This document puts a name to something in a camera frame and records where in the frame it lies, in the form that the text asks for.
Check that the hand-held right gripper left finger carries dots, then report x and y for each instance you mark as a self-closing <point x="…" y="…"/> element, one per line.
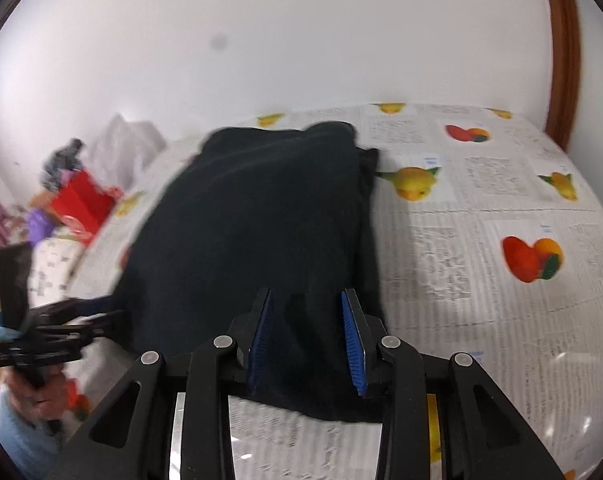
<point x="260" y="340"/>

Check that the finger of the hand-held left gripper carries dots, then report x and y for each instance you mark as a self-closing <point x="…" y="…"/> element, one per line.
<point x="101" y="325"/>
<point x="71" y="307"/>

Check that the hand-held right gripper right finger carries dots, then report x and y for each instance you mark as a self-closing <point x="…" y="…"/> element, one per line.
<point x="354" y="345"/>

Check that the black t-shirt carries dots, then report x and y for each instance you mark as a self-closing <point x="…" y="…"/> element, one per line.
<point x="261" y="220"/>

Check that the person's left forearm blue sleeve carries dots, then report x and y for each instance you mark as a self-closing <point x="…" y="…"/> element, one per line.
<point x="21" y="435"/>

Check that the person's left hand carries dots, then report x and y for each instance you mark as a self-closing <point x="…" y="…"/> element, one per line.
<point x="31" y="390"/>

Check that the white patterned cloth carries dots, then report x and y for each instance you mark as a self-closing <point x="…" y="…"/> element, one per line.
<point x="54" y="270"/>

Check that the purple plastic item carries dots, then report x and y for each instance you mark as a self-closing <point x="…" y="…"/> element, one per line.
<point x="41" y="225"/>

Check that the red box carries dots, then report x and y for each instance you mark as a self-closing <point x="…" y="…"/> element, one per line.
<point x="81" y="205"/>

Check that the fruit print tablecloth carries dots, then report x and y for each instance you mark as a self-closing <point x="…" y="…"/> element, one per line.
<point x="481" y="310"/>

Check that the grey crumpled cloth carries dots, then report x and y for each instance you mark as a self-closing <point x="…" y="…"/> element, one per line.
<point x="64" y="160"/>

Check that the white crumpled cloth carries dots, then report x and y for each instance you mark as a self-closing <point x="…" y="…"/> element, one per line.
<point x="124" y="150"/>

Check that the brown wooden door frame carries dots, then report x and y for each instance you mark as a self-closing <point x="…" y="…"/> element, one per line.
<point x="564" y="60"/>

